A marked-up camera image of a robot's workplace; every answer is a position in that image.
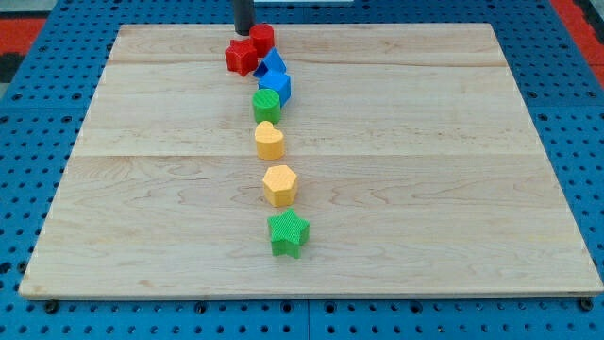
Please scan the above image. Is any yellow heart block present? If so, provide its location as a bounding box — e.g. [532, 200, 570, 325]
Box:
[254, 121, 285, 161]

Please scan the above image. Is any green cylinder block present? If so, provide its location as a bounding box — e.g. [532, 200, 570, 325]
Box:
[252, 89, 281, 124]

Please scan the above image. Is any green star block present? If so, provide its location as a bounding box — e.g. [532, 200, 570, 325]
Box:
[267, 208, 310, 259]

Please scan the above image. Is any blue cube block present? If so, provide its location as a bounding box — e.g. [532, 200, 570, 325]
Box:
[259, 70, 292, 107]

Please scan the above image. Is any yellow hexagon block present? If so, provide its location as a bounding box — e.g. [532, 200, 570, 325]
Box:
[262, 165, 297, 207]

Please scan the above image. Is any red star block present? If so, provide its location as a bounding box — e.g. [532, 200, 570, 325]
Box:
[225, 39, 258, 77]

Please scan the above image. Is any blue triangle block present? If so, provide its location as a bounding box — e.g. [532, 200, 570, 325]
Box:
[253, 47, 287, 78]

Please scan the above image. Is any red cylinder block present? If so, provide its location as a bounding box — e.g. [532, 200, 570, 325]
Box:
[249, 23, 275, 58]

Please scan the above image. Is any wooden board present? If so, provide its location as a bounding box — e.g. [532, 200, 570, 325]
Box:
[19, 24, 603, 300]

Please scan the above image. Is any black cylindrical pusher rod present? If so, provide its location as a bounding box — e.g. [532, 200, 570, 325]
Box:
[233, 0, 256, 36]

